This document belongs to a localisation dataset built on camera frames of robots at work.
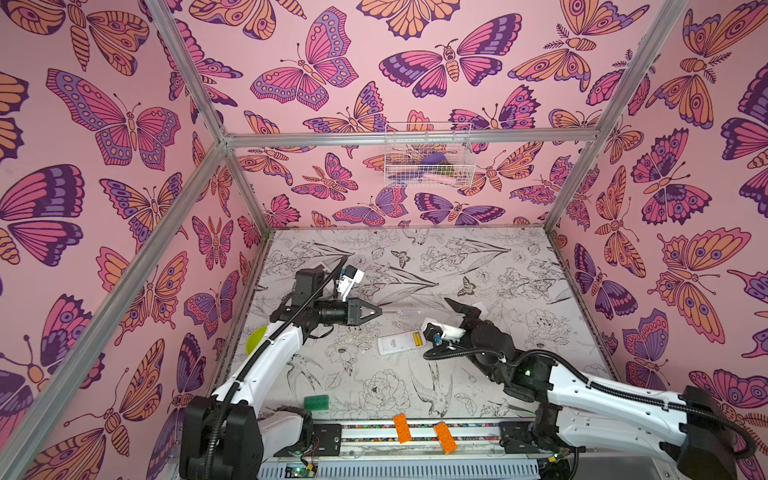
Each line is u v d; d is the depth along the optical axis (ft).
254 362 1.56
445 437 2.40
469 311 2.21
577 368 1.67
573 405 1.65
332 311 2.23
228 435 1.27
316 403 2.61
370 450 2.39
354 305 2.25
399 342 2.94
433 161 3.18
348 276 2.35
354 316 2.23
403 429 2.46
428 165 3.07
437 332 2.01
